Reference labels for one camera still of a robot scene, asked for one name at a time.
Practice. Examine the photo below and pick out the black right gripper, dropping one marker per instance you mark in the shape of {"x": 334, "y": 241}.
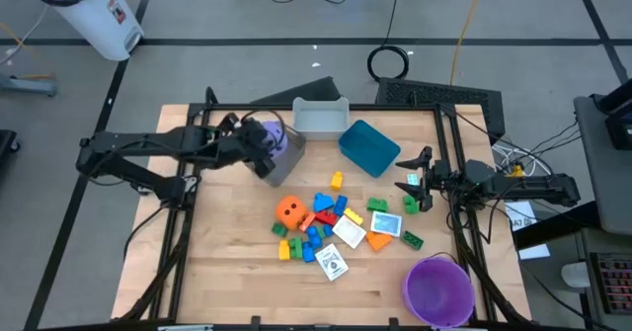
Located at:
{"x": 437, "y": 185}

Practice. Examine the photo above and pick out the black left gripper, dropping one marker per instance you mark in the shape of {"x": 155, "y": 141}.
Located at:
{"x": 237, "y": 145}

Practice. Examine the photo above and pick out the purple foam die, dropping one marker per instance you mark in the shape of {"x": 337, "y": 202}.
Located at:
{"x": 276, "y": 140}

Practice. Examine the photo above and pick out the blue-backed playing card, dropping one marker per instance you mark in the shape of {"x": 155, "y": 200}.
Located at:
{"x": 385, "y": 223}

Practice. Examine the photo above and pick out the dark green long block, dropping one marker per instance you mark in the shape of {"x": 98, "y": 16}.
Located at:
{"x": 412, "y": 240}

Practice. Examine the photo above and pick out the orange foam die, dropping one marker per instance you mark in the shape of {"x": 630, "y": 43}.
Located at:
{"x": 291, "y": 212}

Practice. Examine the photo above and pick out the long yellow toy block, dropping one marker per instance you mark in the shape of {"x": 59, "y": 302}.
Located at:
{"x": 353, "y": 216}

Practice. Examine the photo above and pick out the orange toy block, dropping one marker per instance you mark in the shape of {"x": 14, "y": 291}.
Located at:
{"x": 378, "y": 241}

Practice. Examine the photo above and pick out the small yellow toy block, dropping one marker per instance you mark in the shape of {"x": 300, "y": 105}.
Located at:
{"x": 337, "y": 180}

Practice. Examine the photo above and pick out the blue round-top toy block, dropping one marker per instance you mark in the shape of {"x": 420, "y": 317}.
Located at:
{"x": 323, "y": 203}

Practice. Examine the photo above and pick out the red-orange toy block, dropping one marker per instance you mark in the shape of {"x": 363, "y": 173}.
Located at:
{"x": 307, "y": 221}

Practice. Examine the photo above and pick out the white card deck box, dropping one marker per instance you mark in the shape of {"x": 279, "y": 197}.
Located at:
{"x": 349, "y": 231}

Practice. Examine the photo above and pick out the red toy block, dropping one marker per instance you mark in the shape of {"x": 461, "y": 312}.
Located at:
{"x": 326, "y": 218}

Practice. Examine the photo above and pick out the small blue arched block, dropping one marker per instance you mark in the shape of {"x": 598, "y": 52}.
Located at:
{"x": 329, "y": 229}

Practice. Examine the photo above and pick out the large blue studded block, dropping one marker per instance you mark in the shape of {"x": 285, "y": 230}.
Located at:
{"x": 314, "y": 237}

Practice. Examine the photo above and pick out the small green toy block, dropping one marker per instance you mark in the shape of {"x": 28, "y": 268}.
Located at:
{"x": 322, "y": 232}

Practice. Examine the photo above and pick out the large yellow toy block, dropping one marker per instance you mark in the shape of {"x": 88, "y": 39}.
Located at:
{"x": 284, "y": 250}

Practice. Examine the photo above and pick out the large green toy block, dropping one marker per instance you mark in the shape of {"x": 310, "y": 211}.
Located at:
{"x": 295, "y": 247}

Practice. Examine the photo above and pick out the blue hollow toy block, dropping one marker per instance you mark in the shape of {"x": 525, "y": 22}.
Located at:
{"x": 308, "y": 253}

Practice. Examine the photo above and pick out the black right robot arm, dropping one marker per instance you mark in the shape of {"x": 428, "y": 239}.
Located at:
{"x": 518, "y": 185}

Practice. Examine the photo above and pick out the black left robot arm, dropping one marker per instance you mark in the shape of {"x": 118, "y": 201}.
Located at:
{"x": 148, "y": 145}

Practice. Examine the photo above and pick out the small teal white card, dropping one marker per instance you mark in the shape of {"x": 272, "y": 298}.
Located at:
{"x": 412, "y": 179}

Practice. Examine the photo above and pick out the teal plastic bin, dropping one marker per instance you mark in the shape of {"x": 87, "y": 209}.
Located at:
{"x": 369, "y": 148}

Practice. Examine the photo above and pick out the light grey plastic bin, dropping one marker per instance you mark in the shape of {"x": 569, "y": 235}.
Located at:
{"x": 321, "y": 118}

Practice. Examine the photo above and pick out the white printed paper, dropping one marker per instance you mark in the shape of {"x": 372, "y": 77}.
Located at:
{"x": 518, "y": 212}

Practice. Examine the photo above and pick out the purple plastic bucket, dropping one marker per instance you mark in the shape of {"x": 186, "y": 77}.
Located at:
{"x": 438, "y": 294}

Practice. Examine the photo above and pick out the white paper sheet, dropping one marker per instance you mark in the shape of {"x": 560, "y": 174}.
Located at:
{"x": 535, "y": 252}

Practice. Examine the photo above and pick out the black desk leg bar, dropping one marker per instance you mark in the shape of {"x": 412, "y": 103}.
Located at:
{"x": 553, "y": 227}

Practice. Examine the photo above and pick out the grey side desk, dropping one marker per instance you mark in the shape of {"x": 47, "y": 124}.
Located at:
{"x": 602, "y": 183}

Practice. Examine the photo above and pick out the white rounded desk object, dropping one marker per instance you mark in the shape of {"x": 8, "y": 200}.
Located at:
{"x": 575, "y": 275}

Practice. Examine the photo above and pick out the grey keyboard desk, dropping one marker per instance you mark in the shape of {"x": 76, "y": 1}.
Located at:
{"x": 605, "y": 242}

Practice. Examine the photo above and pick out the black desk monitor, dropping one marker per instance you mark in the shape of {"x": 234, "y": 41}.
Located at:
{"x": 619, "y": 123}

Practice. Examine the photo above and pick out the white pedal trash can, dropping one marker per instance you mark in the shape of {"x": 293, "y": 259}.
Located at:
{"x": 94, "y": 15}

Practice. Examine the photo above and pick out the backlit keyboard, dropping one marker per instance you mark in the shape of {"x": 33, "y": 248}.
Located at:
{"x": 614, "y": 284}

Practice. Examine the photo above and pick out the grey stand base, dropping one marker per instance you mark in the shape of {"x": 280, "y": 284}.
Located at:
{"x": 29, "y": 85}

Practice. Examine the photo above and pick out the black chair base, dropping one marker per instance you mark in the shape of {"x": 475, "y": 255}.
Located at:
{"x": 6, "y": 145}

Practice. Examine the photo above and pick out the black aluminium table frame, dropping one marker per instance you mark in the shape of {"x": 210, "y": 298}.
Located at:
{"x": 365, "y": 107}

